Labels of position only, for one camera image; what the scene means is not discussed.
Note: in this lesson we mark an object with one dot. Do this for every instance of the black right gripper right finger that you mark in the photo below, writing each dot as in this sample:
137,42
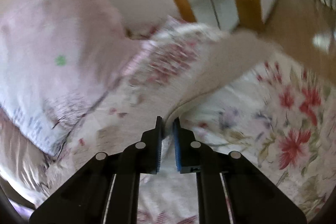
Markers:
230,188

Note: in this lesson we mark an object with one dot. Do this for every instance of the mauve satin pillow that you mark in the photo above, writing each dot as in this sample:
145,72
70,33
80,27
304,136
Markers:
30,172

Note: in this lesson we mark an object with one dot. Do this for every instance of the pink floral pillow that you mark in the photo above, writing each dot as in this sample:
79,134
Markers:
58,59

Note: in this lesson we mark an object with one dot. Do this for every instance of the floral beige bedspread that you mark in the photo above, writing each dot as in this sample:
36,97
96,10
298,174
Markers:
279,115

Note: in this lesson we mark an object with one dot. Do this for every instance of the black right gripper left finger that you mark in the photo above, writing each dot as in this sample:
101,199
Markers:
106,188

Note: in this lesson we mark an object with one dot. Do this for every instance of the beige cable knit sweater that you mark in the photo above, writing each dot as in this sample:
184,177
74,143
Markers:
170,197

